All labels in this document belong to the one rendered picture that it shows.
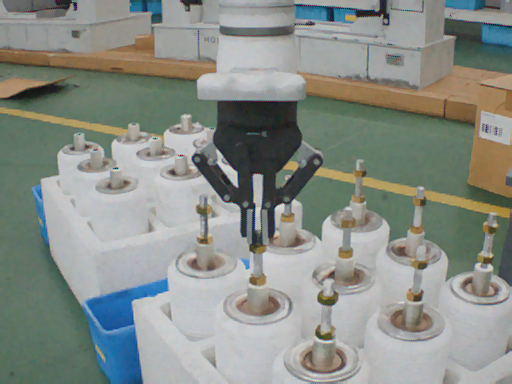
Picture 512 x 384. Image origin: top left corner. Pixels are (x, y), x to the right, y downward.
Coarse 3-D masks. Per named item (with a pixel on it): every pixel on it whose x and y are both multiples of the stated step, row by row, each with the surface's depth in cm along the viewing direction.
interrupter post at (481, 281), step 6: (480, 264) 69; (474, 270) 69; (480, 270) 68; (486, 270) 68; (474, 276) 69; (480, 276) 68; (486, 276) 68; (474, 282) 69; (480, 282) 68; (486, 282) 68; (474, 288) 69; (480, 288) 69; (486, 288) 69
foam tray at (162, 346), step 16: (144, 304) 81; (160, 304) 81; (144, 320) 78; (160, 320) 77; (144, 336) 80; (160, 336) 74; (176, 336) 74; (144, 352) 82; (160, 352) 76; (176, 352) 71; (192, 352) 71; (208, 352) 73; (144, 368) 84; (160, 368) 77; (176, 368) 72; (192, 368) 68; (208, 368) 68; (448, 368) 67; (464, 368) 67; (496, 368) 66
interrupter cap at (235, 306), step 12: (228, 300) 68; (240, 300) 68; (276, 300) 68; (288, 300) 68; (228, 312) 66; (240, 312) 66; (252, 312) 67; (264, 312) 67; (276, 312) 66; (288, 312) 66; (252, 324) 64; (264, 324) 64
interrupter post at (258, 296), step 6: (252, 288) 66; (258, 288) 66; (264, 288) 66; (252, 294) 66; (258, 294) 66; (264, 294) 66; (252, 300) 66; (258, 300) 66; (264, 300) 66; (252, 306) 67; (258, 306) 66; (264, 306) 67
